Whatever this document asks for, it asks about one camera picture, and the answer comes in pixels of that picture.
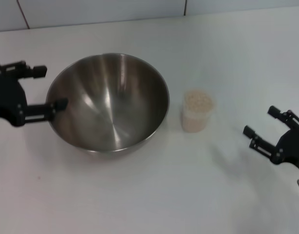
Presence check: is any stainless steel mixing bowl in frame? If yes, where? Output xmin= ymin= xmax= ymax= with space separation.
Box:
xmin=45 ymin=52 xmax=170 ymax=153

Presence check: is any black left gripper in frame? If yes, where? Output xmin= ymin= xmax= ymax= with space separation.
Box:
xmin=0 ymin=60 xmax=69 ymax=128

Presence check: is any clear plastic cup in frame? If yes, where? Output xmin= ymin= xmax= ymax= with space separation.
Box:
xmin=180 ymin=89 xmax=216 ymax=134

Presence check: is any clear cup of rice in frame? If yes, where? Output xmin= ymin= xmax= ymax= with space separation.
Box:
xmin=182 ymin=89 xmax=215 ymax=132

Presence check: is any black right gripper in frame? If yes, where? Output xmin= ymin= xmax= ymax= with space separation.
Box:
xmin=242 ymin=105 xmax=299 ymax=175

